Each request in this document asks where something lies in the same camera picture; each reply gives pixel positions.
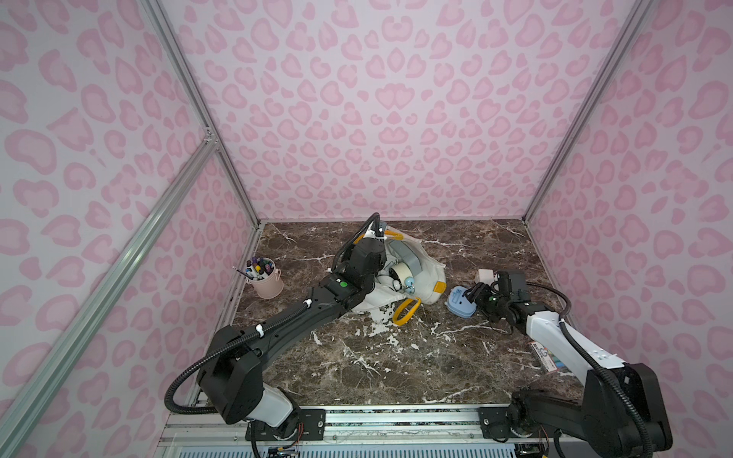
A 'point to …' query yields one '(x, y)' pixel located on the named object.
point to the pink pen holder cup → (261, 272)
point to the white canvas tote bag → (429, 286)
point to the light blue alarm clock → (459, 303)
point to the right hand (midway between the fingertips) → (469, 295)
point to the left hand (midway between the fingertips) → (366, 238)
